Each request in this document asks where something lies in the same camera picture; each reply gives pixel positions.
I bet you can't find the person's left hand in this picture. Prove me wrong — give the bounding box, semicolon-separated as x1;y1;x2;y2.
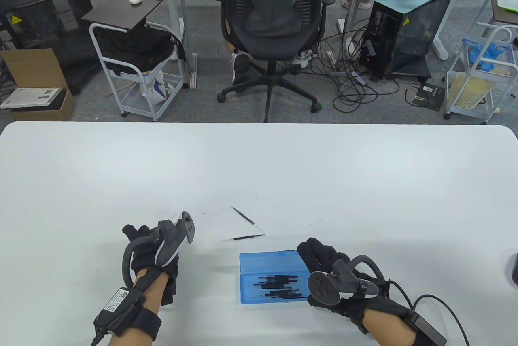
123;223;180;306

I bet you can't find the person's right hand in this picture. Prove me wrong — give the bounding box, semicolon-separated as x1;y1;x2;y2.
297;238;409;334

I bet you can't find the blue stationery box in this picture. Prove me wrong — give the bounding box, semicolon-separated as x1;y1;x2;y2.
239;250;312;305

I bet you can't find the group of black pen refills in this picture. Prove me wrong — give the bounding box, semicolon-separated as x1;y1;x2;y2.
251;275;310;301

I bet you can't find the single black pen refill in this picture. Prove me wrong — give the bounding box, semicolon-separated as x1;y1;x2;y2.
221;233;266;242
231;206;260;228

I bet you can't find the person's left forearm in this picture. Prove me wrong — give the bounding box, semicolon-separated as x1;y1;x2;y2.
109;269;170;346

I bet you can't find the person's right forearm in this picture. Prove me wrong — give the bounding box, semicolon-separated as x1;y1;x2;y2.
360;312;417;346

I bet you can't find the flat white box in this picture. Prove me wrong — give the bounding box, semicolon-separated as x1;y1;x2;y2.
0;87;64;110

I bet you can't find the brown cardboard box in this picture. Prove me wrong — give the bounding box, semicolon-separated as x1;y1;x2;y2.
0;48;76;122

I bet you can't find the grey tracking controller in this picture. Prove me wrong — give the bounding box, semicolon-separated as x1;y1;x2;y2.
308;256;386;307
121;210;197;286

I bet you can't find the black wrist module white label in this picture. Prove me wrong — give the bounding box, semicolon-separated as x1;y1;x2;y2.
93;287;162;340

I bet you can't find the white metal trolley cart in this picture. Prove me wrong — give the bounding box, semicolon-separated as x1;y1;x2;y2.
443;22;518;125
89;23;191;122

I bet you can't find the white plastic bag blue print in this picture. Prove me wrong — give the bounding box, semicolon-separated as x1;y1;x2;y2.
142;69;175;104

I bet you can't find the flat black package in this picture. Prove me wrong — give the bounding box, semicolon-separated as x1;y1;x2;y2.
406;81;446;112

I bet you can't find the black mesh office chair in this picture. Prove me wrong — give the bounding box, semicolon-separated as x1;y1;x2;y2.
212;0;337;123

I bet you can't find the yellow basket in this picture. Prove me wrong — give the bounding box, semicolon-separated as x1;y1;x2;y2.
447;72;495;110

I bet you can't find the black bag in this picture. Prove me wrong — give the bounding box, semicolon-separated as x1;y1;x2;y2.
97;25;187;76

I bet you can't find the black glass-sided computer tower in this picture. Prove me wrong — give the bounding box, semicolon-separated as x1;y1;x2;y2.
358;0;456;81

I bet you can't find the white desk leg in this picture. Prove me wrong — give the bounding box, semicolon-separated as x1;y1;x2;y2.
430;0;467;61
337;0;385;57
160;0;200;90

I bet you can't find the dark brown side table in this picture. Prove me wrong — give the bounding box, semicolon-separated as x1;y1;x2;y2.
81;0;173;32
488;0;518;26

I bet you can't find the black computer case yellow sticker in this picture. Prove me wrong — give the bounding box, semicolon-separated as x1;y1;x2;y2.
0;0;102;96

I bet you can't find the black wrist module with strap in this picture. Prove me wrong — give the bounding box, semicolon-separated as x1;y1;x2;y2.
405;312;448;346

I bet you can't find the bundle of black cables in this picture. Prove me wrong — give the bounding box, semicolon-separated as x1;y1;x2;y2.
314;18;401;114

